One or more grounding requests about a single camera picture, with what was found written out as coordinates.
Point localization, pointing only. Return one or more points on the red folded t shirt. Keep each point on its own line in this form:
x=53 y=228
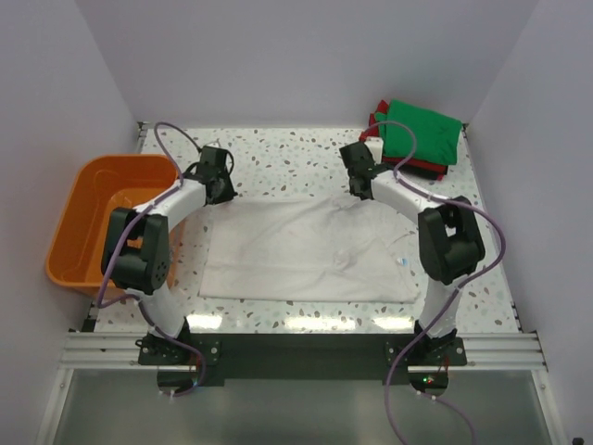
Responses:
x=382 y=108

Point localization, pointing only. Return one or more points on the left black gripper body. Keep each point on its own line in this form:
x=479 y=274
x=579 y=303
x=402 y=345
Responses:
x=221 y=177

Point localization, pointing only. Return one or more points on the green folded t shirt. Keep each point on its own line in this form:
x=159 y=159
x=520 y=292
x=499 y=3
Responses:
x=437 y=135

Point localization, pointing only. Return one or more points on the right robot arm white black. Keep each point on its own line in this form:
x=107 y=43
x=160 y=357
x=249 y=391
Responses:
x=450 y=242

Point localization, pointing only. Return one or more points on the orange plastic basket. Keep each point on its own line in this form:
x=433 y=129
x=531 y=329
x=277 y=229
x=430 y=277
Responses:
x=101 y=185

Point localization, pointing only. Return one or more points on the white t shirt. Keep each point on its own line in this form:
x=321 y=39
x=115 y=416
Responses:
x=318 y=249

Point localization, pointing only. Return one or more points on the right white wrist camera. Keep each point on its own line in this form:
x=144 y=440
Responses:
x=376 y=147

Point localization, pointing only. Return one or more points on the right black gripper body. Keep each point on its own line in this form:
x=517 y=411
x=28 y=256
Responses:
x=351 y=188

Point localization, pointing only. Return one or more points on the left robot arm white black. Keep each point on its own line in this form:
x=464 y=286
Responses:
x=136 y=255

